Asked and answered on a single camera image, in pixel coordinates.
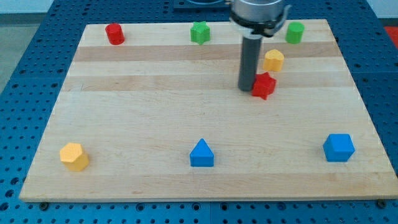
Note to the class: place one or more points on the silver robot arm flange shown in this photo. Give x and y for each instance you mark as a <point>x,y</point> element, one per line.
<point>255,19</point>

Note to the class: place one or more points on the blue triangle block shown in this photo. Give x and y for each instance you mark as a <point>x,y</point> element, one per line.
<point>201,155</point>

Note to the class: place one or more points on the blue cube block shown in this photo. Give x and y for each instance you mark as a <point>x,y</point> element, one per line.
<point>338,147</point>

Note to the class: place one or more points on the wooden board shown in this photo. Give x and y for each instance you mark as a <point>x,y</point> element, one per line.
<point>139,108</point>

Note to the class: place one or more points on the red star block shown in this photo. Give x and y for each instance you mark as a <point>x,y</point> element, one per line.
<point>264,85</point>

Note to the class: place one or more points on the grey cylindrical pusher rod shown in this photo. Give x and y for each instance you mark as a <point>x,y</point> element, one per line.
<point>250,49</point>

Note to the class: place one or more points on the green star block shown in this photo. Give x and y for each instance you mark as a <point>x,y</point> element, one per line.
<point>200,32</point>

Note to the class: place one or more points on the yellow heart block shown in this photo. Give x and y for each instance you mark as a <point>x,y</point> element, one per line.
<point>273,60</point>

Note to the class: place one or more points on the red cylinder block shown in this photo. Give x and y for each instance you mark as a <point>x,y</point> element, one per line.
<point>115,34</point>

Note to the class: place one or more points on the green cylinder block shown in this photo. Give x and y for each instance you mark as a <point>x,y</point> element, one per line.
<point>295,32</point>

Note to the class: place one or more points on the yellow hexagon block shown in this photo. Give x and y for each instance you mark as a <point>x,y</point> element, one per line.
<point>74,157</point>

